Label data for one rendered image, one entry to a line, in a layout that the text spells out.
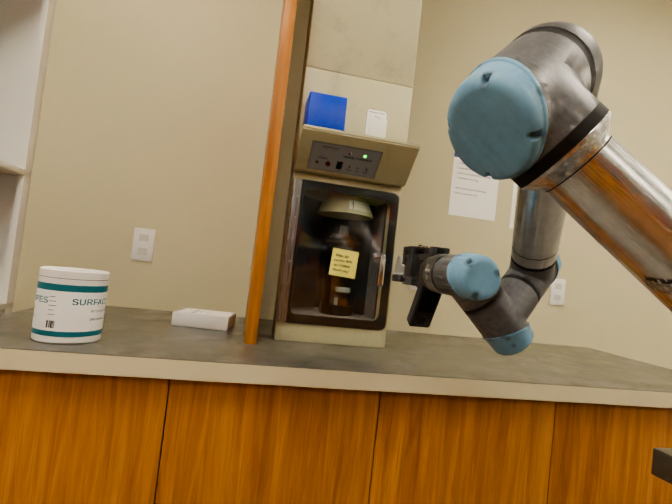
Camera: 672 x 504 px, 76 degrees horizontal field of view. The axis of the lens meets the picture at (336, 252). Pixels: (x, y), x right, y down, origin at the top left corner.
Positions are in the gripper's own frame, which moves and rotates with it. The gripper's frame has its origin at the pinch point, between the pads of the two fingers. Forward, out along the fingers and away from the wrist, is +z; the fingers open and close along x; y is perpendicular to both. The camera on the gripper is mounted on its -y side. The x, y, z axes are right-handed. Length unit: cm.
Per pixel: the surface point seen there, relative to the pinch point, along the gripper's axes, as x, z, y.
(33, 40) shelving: 115, 66, 65
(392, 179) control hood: -1.3, 19.2, 27.5
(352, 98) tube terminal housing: 12, 23, 50
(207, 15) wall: 61, 66, 87
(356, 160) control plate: 10.4, 16.2, 30.4
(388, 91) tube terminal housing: 2, 23, 54
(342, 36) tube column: 17, 23, 67
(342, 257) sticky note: 9.9, 21.7, 4.0
